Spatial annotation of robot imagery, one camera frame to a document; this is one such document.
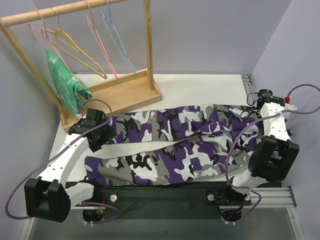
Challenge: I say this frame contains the purple camouflage trousers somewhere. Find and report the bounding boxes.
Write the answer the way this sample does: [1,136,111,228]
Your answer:
[84,104,264,187]

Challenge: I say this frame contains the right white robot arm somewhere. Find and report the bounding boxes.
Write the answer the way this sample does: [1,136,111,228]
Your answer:
[221,98,300,204]

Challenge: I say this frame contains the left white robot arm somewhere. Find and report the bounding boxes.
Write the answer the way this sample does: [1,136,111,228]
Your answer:
[24,108,116,223]

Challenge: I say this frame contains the yellow plastic hanger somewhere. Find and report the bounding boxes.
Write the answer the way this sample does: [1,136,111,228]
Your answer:
[39,16,108,80]

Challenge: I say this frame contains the green patterned garment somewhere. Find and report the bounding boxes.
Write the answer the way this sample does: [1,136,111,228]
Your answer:
[46,48,92,117]

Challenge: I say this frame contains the wooden clothes rack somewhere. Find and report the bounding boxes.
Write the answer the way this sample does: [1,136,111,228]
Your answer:
[0,0,162,132]

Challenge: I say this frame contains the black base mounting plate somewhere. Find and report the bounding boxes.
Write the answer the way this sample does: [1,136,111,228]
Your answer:
[82,181,252,223]

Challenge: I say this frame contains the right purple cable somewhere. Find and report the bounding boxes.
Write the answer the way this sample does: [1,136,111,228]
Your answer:
[221,83,320,225]

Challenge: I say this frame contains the purple cable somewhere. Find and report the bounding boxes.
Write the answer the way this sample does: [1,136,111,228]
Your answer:
[4,98,122,224]
[221,83,320,225]

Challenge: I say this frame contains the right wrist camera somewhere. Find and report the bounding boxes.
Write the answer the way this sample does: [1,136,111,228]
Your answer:
[257,89,285,107]

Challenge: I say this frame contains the aluminium frame rail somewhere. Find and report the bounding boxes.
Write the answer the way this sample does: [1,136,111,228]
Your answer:
[20,74,301,240]

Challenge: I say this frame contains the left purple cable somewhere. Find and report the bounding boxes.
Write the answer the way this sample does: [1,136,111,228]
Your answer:
[4,98,122,224]

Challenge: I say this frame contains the right pink wire hanger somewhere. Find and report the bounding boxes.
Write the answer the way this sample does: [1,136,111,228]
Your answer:
[85,0,118,80]

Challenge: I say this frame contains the pink wire hanger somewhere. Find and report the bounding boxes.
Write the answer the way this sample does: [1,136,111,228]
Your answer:
[85,0,118,80]
[28,9,71,72]

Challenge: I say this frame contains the left pink wire hanger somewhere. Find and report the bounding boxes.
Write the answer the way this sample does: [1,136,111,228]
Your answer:
[28,9,71,72]

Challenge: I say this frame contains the blue wire hanger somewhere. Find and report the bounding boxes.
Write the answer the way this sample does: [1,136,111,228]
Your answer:
[100,0,136,75]

